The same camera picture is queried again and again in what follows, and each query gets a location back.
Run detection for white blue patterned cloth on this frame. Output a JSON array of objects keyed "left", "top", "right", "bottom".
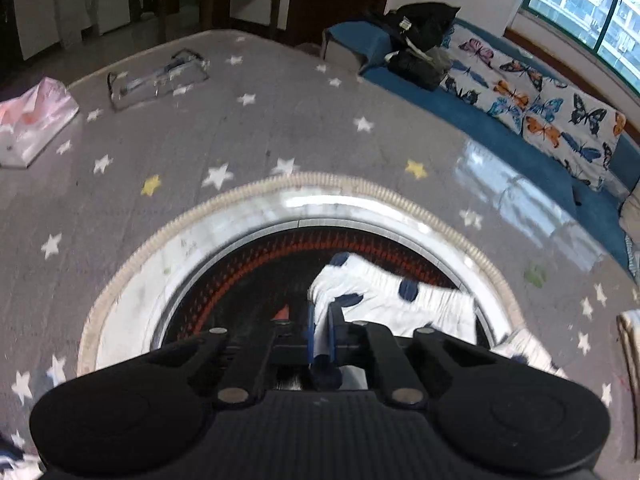
[{"left": 0, "top": 430, "right": 47, "bottom": 480}]

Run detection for white navy polka dot pants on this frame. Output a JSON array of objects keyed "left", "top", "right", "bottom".
[{"left": 307, "top": 252, "right": 568, "bottom": 381}]

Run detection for round black table heater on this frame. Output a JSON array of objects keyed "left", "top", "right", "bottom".
[{"left": 77, "top": 172, "right": 528, "bottom": 378}]

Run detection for grey star print tablecloth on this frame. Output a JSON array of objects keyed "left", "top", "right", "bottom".
[{"left": 0, "top": 29, "right": 640, "bottom": 480}]

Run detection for black bag pile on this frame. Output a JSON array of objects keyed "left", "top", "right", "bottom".
[{"left": 382, "top": 2, "right": 462, "bottom": 92}]

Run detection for blue sofa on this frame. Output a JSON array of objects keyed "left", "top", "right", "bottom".
[{"left": 321, "top": 19, "right": 640, "bottom": 281}]

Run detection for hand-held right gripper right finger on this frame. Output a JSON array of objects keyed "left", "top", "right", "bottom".
[{"left": 312, "top": 306, "right": 504, "bottom": 407}]

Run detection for butterfly print cushion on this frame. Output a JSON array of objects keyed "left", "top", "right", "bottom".
[{"left": 440, "top": 24, "right": 627, "bottom": 192}]

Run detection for clear plastic bag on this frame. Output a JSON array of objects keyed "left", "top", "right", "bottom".
[{"left": 107, "top": 48, "right": 211, "bottom": 112}]

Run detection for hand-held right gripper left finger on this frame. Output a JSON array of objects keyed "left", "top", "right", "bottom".
[{"left": 145, "top": 304, "right": 318, "bottom": 407}]

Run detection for water dispenser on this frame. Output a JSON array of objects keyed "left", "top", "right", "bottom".
[{"left": 52, "top": 0, "right": 94, "bottom": 50}]

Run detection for pink white plastic bag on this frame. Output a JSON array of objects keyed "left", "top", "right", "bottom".
[{"left": 0, "top": 76, "right": 81, "bottom": 170}]

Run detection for green framed window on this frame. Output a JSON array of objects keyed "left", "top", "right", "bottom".
[{"left": 519, "top": 0, "right": 640, "bottom": 82}]

